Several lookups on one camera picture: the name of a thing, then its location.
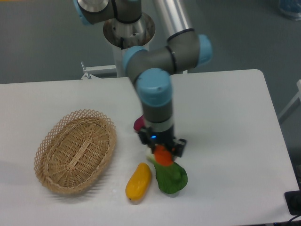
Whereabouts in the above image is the orange fruit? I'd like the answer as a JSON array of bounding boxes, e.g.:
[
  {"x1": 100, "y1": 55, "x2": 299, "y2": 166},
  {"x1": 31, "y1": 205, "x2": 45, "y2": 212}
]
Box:
[{"x1": 153, "y1": 145, "x2": 174, "y2": 166}]

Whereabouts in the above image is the oval wicker basket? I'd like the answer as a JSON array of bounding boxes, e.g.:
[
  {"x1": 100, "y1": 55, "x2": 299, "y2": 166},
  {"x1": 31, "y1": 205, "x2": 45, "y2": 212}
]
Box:
[{"x1": 34, "y1": 109, "x2": 117, "y2": 195}]

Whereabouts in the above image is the yellow mango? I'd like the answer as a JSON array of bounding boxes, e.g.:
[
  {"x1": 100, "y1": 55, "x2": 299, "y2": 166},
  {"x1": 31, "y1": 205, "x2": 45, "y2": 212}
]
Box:
[{"x1": 125, "y1": 162, "x2": 152, "y2": 202}]

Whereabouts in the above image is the green bok choy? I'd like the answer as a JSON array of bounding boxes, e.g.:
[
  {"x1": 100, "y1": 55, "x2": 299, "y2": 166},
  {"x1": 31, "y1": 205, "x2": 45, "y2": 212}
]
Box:
[{"x1": 147, "y1": 152, "x2": 188, "y2": 194}]

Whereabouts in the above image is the white frame at right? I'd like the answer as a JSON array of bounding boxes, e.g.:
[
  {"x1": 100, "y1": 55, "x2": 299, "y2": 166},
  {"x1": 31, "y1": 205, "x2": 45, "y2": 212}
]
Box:
[{"x1": 277, "y1": 80, "x2": 301, "y2": 124}]

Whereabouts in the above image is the blue object top right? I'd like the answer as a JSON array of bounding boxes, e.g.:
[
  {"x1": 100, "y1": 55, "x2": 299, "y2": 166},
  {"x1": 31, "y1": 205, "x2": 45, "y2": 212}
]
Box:
[{"x1": 278, "y1": 0, "x2": 301, "y2": 21}]

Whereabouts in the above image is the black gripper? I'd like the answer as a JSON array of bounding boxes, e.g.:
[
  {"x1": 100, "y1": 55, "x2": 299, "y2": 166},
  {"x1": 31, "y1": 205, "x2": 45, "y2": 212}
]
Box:
[{"x1": 138, "y1": 126, "x2": 187, "y2": 157}]

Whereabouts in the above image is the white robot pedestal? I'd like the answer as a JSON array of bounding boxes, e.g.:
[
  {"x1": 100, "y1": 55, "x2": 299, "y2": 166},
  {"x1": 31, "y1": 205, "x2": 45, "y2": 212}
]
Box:
[{"x1": 103, "y1": 13, "x2": 155, "y2": 77}]

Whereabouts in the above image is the black device at table edge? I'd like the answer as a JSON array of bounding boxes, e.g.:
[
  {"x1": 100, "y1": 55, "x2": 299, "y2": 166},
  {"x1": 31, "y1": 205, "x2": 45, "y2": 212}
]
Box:
[{"x1": 284, "y1": 190, "x2": 301, "y2": 215}]

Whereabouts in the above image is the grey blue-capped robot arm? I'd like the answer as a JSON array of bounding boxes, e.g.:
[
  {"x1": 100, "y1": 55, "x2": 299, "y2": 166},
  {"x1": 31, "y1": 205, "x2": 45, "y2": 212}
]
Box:
[{"x1": 73, "y1": 0, "x2": 213, "y2": 157}]

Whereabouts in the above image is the purple sweet potato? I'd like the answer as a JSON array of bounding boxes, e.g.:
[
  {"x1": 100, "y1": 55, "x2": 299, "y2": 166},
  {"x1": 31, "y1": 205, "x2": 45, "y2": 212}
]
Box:
[{"x1": 133, "y1": 115, "x2": 145, "y2": 132}]

